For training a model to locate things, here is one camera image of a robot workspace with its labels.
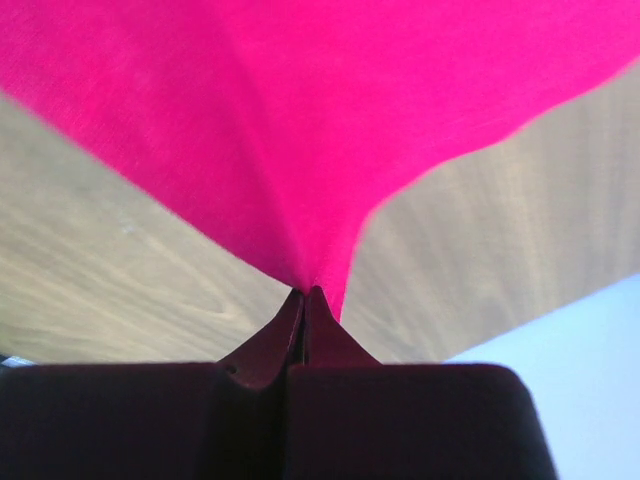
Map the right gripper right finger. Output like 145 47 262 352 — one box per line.
284 287 557 479

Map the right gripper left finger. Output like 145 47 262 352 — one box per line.
1 291 304 479

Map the crimson red t shirt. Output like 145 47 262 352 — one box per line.
1 1 639 313

